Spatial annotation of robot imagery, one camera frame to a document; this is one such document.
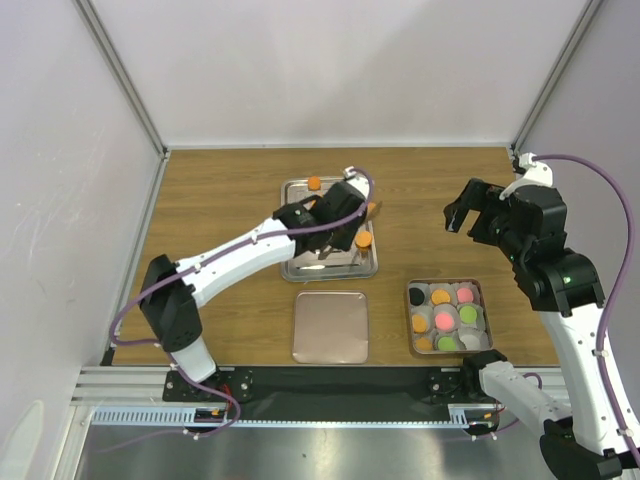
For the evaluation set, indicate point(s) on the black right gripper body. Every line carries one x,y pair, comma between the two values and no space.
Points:
499,212

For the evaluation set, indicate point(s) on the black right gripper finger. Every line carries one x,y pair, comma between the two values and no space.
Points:
472,198
483,230

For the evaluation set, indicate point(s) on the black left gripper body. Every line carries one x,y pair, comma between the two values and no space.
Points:
344,236

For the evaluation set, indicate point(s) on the pink sandwich cookie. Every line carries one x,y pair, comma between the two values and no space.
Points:
464,295

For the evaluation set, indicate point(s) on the orange round sandwich cookie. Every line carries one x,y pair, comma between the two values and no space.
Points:
440,296

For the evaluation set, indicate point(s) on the green round cookie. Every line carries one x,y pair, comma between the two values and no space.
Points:
468,314
446,343

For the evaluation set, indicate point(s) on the black sandwich cookie packed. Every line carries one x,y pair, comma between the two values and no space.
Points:
416,296

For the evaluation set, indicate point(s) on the orange flower cookie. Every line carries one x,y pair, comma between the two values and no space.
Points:
424,344

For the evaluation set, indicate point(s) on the rose gold tin lid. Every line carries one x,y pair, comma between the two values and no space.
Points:
330,328

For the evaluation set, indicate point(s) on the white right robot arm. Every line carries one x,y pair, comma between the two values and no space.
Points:
596,436

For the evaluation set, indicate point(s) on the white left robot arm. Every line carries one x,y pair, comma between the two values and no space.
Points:
173,292

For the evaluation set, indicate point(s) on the orange round cookie top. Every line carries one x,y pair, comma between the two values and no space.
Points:
314,183

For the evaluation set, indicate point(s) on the white paper cup top right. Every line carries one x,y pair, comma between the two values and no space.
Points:
473,287

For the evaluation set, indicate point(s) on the white paper cup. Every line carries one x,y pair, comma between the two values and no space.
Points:
473,339
424,310
480,323
455,336
421,352
447,286
473,287
449,308

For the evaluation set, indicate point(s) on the silver steel tray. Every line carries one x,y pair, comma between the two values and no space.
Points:
336,265

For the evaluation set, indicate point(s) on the white paper cup top middle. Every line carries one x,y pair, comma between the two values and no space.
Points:
447,286

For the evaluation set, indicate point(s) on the white paper cup middle right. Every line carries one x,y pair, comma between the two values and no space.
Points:
480,323

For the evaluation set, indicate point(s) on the white paper cup centre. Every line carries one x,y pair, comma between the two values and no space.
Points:
449,308

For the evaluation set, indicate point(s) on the white paper cup middle left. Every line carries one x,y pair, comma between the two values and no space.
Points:
424,310

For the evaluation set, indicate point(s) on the white paper cup bottom right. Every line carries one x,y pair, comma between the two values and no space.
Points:
473,339

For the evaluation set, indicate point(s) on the white paper cup bottom middle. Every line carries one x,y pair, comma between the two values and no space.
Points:
455,336

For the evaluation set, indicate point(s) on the white paper cup bottom left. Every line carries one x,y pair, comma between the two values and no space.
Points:
421,352

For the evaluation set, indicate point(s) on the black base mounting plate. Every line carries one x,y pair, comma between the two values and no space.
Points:
351,393

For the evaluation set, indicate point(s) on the white slotted cable duct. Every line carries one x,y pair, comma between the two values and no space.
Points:
192,417

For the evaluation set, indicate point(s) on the aluminium frame rail front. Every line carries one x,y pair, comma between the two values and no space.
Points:
120,386

